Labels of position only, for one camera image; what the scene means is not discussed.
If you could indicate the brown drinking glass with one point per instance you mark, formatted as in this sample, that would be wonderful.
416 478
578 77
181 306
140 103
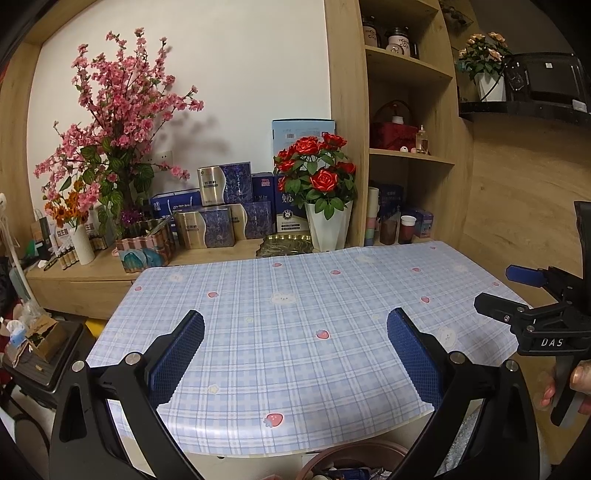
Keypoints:
388 233

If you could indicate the gold ornate tray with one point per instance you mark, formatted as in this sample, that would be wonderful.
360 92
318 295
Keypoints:
284 244

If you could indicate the dark blue red-label box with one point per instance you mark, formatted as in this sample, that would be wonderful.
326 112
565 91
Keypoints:
263 187

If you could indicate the brown plastic bin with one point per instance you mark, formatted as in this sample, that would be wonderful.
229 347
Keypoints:
351 450

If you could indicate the white wall socket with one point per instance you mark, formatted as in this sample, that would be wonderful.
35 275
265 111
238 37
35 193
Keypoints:
157 159

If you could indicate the row of small brown vials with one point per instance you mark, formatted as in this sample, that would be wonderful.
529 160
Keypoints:
68 259

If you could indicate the white brown ceramic jar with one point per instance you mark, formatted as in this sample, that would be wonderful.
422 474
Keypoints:
400 44

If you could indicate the wooden shelf unit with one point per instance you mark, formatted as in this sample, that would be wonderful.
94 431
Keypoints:
346 115

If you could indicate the red cup with white lid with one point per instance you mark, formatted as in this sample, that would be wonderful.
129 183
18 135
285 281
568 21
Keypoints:
407 230

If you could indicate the red gift basket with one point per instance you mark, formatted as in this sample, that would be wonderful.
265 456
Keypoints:
392 136

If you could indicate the black case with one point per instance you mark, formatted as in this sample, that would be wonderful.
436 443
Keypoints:
64 369

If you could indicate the blue plaid tablecloth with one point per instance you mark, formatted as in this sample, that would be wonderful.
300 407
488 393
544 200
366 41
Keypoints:
277 346

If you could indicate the small perfume bottle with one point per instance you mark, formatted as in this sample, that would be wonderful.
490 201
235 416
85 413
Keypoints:
421 143

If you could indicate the pink striped tin basket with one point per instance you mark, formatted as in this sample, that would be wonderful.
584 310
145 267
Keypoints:
143 254

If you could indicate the stack of pastel cups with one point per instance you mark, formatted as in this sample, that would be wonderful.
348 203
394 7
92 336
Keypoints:
372 221

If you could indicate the purple flower bunch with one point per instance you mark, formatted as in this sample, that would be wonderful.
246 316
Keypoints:
130 217

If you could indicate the gold purple gift box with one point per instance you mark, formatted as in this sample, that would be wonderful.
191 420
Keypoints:
226 184
205 228
254 221

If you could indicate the white labelled box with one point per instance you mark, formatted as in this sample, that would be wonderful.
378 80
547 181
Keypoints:
63 236

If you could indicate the dark clothing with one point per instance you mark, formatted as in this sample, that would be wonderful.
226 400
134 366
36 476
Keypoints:
7 286

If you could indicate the dark blue shelf box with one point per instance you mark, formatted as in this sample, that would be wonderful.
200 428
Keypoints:
391 201

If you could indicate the cardboard box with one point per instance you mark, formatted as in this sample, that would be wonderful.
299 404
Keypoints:
46 339

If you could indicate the small dark green paper bag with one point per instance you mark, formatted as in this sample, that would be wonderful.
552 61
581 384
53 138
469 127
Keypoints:
40 235

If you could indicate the orange flowers in white vase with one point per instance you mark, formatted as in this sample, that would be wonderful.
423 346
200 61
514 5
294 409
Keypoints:
83 244

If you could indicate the black countertop oven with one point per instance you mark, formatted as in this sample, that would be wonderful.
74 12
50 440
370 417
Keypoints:
549 78

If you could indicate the long blue carton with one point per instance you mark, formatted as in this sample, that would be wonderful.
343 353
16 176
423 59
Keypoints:
175 203

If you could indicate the person's right hand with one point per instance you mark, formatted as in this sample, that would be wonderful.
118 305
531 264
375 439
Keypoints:
582 378

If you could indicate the grey fluffy cushion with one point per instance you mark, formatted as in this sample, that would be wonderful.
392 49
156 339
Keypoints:
464 438

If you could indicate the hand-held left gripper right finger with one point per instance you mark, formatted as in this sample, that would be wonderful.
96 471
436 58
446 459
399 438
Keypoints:
415 355

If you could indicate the red roses in white vase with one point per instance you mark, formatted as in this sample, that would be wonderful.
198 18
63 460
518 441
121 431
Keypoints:
328 230

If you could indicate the small blue box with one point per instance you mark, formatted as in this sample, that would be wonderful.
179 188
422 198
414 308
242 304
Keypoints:
422 224

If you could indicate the wooden sideboard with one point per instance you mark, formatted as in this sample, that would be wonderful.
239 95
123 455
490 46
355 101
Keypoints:
78 290

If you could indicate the light blue flat box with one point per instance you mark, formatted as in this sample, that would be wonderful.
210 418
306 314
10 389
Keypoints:
288 134

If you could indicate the peach roses in white pot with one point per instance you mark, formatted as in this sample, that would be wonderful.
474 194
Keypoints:
489 87

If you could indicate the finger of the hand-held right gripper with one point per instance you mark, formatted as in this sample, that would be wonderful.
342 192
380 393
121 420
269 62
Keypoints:
501 309
524 275

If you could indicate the pink blossom arrangement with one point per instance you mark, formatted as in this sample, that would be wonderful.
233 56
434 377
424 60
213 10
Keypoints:
111 101

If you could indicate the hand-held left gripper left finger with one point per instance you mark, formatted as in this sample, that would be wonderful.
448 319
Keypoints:
178 355

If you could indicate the black wall shelf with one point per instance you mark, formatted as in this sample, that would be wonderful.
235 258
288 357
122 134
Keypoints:
517 110

